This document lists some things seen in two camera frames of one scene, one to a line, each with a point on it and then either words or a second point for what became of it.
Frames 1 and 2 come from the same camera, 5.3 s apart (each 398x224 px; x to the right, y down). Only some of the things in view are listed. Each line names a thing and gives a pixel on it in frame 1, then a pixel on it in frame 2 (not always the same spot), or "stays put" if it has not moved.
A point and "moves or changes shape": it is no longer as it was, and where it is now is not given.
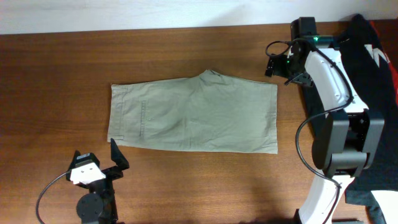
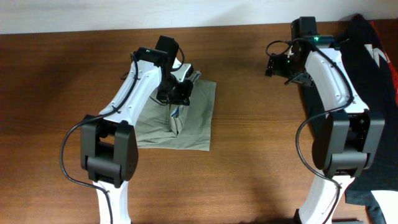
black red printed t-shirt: x=367 y=58 stays put
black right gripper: x=280 y=70 stays put
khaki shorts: x=199 y=111 moves or changes shape
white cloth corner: x=387 y=201 stays put
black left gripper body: x=112 y=173 → x=173 y=89
